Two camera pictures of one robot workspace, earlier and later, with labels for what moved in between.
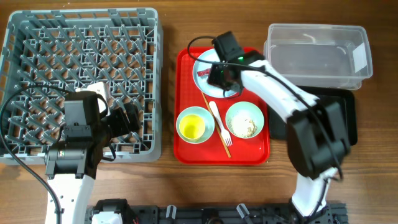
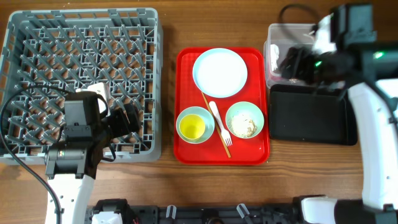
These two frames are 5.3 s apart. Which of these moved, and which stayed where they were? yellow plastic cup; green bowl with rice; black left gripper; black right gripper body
Moved: black right gripper body
Stayed: yellow plastic cup; green bowl with rice; black left gripper
